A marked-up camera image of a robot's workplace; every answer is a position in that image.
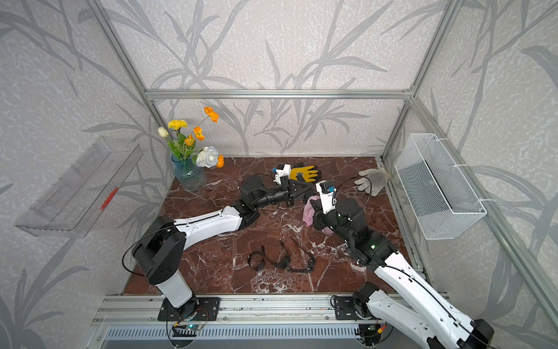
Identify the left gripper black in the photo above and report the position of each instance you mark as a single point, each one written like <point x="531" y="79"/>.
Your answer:
<point x="287" y="194"/>

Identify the left circuit board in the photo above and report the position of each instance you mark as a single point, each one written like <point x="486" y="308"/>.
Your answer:
<point x="186" y="330"/>

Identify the blue glass vase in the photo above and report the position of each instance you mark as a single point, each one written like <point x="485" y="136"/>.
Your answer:
<point x="191" y="177"/>

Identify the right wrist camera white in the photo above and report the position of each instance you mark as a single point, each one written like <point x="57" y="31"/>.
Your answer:
<point x="327" y="192"/>

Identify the white wire mesh basket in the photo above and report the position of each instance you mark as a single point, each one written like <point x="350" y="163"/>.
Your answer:
<point x="442" y="199"/>

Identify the black watch centre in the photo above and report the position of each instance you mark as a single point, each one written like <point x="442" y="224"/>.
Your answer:
<point x="284" y="261"/>

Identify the clear plastic wall tray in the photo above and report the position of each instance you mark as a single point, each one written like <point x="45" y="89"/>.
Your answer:
<point x="71" y="207"/>

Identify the artificial flower bouquet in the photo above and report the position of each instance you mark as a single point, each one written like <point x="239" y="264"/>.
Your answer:
<point x="183" y="145"/>

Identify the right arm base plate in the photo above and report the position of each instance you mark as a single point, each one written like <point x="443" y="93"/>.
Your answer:
<point x="345" y="309"/>

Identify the aluminium front rail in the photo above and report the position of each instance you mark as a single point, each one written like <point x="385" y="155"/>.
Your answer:
<point x="233" y="309"/>

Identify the yellow black work glove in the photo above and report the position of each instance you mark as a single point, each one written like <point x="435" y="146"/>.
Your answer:
<point x="308" y="174"/>

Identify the right circuit board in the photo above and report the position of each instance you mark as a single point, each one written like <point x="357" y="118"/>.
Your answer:
<point x="370" y="335"/>

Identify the white knit glove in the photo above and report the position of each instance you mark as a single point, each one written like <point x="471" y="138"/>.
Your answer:
<point x="372" y="181"/>

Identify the pink fluffy cloth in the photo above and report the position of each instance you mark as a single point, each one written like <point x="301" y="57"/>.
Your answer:
<point x="313" y="213"/>

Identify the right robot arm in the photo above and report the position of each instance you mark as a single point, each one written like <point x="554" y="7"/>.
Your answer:
<point x="427" y="317"/>

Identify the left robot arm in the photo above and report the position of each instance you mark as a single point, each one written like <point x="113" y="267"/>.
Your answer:
<point x="159" y="252"/>

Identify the circuit board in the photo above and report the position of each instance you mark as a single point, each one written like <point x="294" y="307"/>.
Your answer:
<point x="370" y="335"/>
<point x="186" y="330"/>

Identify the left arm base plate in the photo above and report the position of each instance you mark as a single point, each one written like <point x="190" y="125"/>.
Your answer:
<point x="196" y="309"/>

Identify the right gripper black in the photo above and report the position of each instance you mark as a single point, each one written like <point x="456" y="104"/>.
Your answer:
<point x="318" y="216"/>

